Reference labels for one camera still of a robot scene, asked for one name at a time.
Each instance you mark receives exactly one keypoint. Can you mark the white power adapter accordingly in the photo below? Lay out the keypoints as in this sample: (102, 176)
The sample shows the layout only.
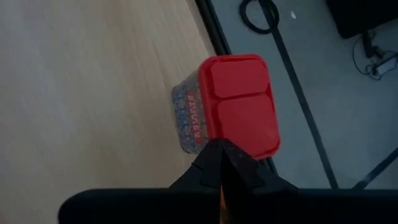
(387, 65)

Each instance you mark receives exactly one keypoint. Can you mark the black floor tape strip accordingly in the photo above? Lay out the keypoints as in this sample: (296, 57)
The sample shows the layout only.
(377, 169)
(298, 90)

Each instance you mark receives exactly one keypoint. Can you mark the red-lidded rectangular spice jar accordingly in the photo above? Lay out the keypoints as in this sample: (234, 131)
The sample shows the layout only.
(242, 102)

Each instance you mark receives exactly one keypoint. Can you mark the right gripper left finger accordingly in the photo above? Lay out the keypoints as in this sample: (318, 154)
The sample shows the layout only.
(186, 205)

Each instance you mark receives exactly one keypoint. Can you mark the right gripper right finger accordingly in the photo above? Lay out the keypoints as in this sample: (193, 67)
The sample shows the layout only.
(264, 205)

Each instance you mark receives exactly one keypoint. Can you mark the white paper scrap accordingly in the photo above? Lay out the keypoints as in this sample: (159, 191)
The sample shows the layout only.
(293, 14)

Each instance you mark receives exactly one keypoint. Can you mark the black floor box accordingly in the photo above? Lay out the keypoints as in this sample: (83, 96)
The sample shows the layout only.
(363, 15)

